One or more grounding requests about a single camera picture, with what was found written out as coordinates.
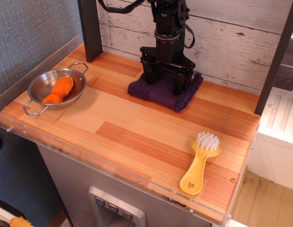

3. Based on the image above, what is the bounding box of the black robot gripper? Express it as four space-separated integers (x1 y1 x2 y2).
140 38 195 96

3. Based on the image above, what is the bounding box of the purple cloth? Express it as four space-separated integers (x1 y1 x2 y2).
127 71 203 113

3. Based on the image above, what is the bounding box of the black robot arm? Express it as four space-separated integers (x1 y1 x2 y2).
140 0 195 95

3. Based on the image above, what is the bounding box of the clear acrylic counter guard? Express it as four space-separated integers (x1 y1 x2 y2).
0 109 259 225

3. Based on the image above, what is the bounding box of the yellow brush with white bristles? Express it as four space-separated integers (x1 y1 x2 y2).
179 132 221 195

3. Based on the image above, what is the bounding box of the orange plush toy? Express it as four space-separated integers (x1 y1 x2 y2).
42 76 73 104

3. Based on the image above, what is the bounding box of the white toy sink drainboard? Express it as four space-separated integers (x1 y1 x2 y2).
258 87 293 144

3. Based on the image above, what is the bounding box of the silver dispenser panel with buttons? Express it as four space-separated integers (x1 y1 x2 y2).
89 186 146 227

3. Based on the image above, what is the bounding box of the orange object at bottom left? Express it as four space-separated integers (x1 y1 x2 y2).
9 217 32 227

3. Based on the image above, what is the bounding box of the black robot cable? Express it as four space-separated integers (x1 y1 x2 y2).
98 0 196 49

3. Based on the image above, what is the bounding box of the dark left shelf post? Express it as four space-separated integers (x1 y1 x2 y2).
78 0 103 62

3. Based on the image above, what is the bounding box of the dark shelf post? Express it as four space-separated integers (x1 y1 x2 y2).
78 0 103 62
254 2 293 115

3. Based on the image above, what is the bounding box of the dark right shelf post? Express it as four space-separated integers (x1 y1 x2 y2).
254 2 293 115

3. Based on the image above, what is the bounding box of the steel bowl with wire handles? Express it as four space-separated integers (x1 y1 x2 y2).
23 62 89 115

